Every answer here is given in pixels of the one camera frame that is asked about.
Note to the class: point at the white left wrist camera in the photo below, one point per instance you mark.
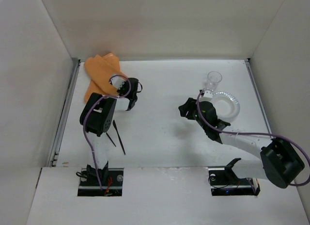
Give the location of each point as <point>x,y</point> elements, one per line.
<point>117,81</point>

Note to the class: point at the clear plastic cup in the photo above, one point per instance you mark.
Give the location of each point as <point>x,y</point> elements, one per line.
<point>213,80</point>

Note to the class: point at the white bowl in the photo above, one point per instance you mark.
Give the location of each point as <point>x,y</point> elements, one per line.
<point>226,105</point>

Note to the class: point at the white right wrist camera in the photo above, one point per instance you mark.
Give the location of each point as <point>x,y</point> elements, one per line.
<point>206,96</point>

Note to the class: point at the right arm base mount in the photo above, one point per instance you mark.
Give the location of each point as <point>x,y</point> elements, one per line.
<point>224,182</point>

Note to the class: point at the orange cloth placemat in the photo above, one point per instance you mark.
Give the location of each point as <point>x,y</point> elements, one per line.
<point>100,69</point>

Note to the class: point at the left aluminium frame rail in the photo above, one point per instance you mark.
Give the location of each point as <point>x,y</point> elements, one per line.
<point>56,143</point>

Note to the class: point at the aluminium frame rail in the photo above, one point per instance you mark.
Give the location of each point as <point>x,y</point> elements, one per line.
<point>248,66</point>
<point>56,143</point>

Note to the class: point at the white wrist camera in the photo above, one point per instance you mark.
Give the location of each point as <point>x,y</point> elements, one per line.
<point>206,96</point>
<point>117,81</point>

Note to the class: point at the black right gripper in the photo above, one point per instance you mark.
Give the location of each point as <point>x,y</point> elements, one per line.
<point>190,109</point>

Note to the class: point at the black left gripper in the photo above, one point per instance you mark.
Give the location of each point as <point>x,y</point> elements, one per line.
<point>132,90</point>

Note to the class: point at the black plastic knife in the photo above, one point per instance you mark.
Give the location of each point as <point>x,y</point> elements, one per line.
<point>119,138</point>

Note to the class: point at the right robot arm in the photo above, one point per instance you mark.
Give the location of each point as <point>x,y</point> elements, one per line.
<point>275,157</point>

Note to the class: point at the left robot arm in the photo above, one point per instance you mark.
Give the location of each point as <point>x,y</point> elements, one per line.
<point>97,117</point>

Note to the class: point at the right aluminium frame rail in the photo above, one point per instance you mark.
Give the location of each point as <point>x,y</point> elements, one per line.
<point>248,66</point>

